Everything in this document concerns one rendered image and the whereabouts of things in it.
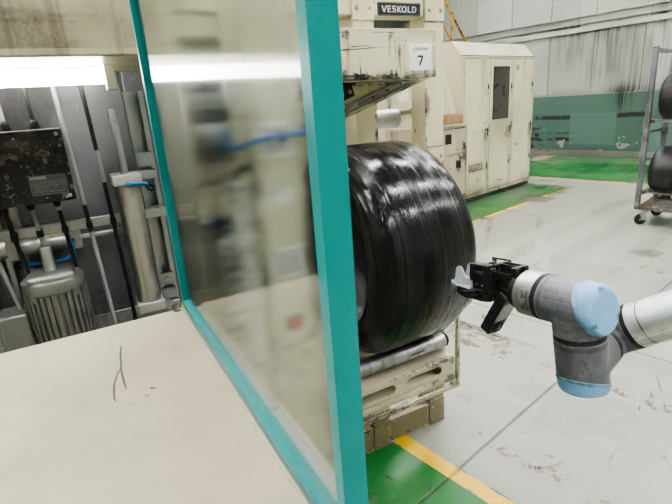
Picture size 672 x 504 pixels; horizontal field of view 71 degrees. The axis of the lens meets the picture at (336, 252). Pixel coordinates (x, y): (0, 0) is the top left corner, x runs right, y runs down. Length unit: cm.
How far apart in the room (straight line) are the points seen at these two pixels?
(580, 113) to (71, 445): 1254
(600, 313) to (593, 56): 1196
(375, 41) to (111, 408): 124
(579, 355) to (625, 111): 1158
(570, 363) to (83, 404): 77
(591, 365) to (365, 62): 102
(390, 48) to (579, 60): 1143
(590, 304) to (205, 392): 63
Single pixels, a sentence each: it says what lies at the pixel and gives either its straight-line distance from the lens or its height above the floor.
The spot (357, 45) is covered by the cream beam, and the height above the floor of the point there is 173.
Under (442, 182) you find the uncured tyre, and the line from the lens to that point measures 119.
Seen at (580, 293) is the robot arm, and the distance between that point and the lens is 91.
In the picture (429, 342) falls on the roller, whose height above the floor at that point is 92.
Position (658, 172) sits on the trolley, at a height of 62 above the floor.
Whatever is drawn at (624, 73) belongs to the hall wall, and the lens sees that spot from 1253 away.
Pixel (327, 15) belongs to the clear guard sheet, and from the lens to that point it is 26.
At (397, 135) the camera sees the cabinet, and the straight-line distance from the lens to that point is 576.
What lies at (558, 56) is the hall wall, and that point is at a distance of 1310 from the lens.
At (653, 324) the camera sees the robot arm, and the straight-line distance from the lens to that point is 104.
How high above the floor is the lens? 157
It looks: 17 degrees down
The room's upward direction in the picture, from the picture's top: 4 degrees counter-clockwise
